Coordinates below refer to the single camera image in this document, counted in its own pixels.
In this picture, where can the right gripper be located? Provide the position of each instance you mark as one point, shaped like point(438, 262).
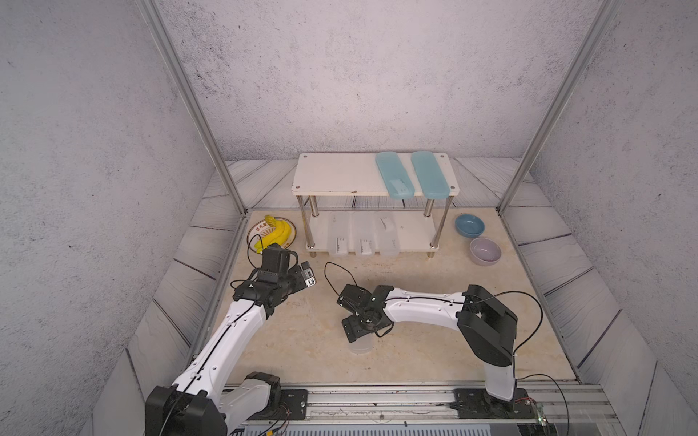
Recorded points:
point(354, 331)

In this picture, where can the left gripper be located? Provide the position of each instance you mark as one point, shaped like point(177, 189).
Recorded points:
point(296, 272)

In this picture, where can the clear pencil case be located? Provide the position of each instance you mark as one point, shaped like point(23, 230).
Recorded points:
point(386, 234)
point(338, 237)
point(363, 233)
point(362, 345)

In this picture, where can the teal pencil case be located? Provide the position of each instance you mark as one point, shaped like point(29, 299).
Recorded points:
point(430, 176)
point(397, 182)

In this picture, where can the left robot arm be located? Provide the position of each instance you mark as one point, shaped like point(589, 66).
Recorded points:
point(197, 403)

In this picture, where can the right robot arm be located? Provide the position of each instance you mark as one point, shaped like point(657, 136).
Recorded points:
point(488, 326)

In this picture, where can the white two-tier shelf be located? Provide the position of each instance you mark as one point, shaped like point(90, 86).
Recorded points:
point(349, 183)

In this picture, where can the yellow banana bunch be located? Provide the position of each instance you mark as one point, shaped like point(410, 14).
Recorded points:
point(281, 231)

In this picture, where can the patterned round plate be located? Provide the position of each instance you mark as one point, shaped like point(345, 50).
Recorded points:
point(261, 229)

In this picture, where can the purple ceramic bowl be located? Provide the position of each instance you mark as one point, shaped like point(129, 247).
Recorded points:
point(484, 251)

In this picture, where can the blue ceramic bowl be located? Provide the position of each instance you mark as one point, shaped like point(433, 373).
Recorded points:
point(469, 226)

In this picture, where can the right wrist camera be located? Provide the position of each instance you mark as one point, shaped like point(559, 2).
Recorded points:
point(354, 299)

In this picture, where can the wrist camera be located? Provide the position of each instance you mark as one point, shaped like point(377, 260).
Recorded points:
point(354, 299)
point(276, 263)

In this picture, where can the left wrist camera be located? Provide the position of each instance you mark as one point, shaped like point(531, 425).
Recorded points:
point(276, 263)

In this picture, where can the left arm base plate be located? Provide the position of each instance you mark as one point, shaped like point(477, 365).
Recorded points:
point(285, 405)

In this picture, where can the aluminium mounting rail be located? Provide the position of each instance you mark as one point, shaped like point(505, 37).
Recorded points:
point(423, 409)

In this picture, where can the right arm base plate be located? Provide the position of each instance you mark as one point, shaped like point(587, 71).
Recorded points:
point(477, 404)

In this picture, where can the left aluminium frame post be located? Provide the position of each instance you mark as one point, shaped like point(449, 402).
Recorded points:
point(153, 19)

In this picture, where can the aluminium frame post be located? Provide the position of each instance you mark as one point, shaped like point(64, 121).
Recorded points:
point(582, 58)
point(153, 19)

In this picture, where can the right aluminium frame post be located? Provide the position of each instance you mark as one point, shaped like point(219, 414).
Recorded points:
point(582, 58)

